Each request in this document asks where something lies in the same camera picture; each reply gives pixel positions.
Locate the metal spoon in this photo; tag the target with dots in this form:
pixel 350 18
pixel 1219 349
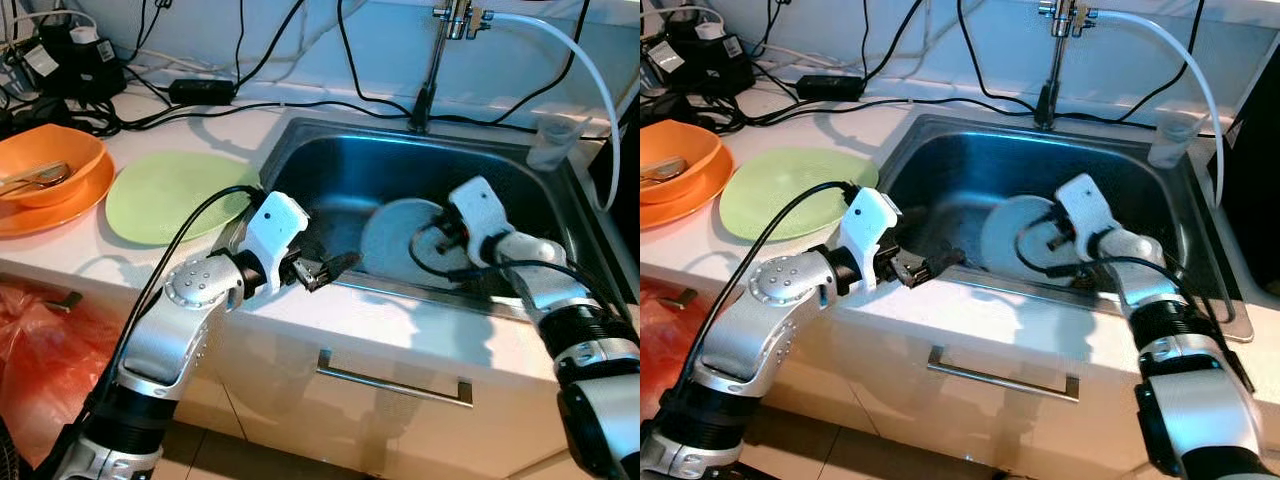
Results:
pixel 52 175
pixel 675 168

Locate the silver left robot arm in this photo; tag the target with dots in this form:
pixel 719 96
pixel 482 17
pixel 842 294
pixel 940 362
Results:
pixel 180 310
pixel 770 300

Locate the orange plate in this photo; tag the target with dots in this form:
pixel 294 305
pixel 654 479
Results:
pixel 70 218
pixel 700 210

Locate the black device with white labels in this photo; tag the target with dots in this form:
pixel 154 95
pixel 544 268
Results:
pixel 80 70
pixel 710 68

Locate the white sink cabinet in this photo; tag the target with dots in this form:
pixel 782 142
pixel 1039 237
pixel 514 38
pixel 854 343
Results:
pixel 1000 440
pixel 380 440

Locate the green plate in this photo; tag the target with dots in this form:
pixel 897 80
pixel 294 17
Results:
pixel 170 200
pixel 790 195

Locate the red plastic bag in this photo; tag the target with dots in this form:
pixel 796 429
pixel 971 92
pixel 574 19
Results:
pixel 40 370
pixel 670 350

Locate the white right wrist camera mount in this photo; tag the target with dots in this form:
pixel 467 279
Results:
pixel 1085 205
pixel 480 210

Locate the orange bowl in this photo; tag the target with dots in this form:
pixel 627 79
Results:
pixel 680 140
pixel 60 145

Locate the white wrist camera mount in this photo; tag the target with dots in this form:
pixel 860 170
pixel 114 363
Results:
pixel 870 220
pixel 480 210
pixel 1085 205
pixel 275 225

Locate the large black appliance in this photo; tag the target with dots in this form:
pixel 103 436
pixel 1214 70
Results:
pixel 1250 180
pixel 630 230

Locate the black power adapter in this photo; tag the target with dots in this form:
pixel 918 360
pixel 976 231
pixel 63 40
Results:
pixel 200 92
pixel 830 87

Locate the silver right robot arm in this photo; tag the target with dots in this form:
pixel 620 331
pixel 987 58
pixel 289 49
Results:
pixel 590 350
pixel 1190 390

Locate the white bowl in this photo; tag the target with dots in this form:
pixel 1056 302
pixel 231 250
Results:
pixel 1000 240
pixel 385 245

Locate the clear plastic cup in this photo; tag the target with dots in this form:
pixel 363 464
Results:
pixel 1172 142
pixel 552 147

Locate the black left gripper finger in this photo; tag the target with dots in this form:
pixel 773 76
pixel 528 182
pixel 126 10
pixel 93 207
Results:
pixel 342 268
pixel 945 264

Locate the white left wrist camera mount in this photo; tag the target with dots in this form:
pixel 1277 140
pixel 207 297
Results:
pixel 870 220
pixel 275 225

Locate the steel sink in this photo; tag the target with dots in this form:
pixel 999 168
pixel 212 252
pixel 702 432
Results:
pixel 340 180
pixel 950 175

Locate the black power strip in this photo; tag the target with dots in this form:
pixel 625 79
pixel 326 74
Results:
pixel 25 112
pixel 660 108

